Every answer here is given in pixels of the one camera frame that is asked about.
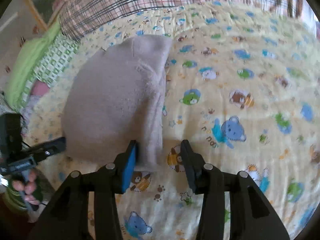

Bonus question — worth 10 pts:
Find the beige knitted sweater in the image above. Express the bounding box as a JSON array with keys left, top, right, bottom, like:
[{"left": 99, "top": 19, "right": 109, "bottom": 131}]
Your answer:
[{"left": 61, "top": 35, "right": 172, "bottom": 172}]

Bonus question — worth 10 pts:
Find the person's left hand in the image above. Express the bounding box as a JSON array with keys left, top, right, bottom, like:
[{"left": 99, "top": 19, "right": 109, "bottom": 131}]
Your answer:
[{"left": 12, "top": 170, "right": 40, "bottom": 205}]

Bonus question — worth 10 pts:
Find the pink blanket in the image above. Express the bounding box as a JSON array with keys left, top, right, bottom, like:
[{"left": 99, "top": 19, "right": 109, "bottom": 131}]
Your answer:
[{"left": 30, "top": 80, "right": 50, "bottom": 98}]

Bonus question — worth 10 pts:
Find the green white patterned pillow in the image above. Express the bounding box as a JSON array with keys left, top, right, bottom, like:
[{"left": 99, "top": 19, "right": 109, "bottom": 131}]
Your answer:
[{"left": 17, "top": 34, "right": 79, "bottom": 109}]

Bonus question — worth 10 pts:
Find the light green blanket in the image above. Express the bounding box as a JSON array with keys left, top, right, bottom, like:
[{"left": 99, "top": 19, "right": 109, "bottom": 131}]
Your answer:
[{"left": 4, "top": 20, "right": 61, "bottom": 112}]

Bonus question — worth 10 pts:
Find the yellow cartoon bear bedsheet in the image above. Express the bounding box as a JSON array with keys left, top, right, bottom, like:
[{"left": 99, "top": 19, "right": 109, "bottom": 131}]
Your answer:
[{"left": 26, "top": 2, "right": 319, "bottom": 239}]

